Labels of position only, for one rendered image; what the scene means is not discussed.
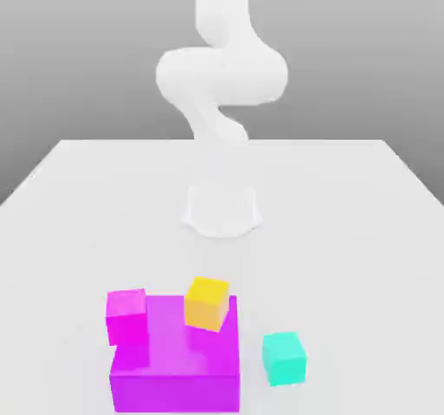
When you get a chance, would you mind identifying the large purple box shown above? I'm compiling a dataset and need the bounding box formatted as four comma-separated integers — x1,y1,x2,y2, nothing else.
108,294,241,414

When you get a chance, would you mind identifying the small yellow cube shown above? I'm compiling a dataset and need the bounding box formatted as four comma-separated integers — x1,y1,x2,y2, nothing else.
184,276,231,334

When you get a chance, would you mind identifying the small magenta cube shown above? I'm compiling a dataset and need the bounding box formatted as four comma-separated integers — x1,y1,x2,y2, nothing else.
105,288,151,369

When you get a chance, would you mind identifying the small turquoise cube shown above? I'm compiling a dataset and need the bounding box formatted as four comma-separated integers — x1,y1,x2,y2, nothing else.
261,330,309,387

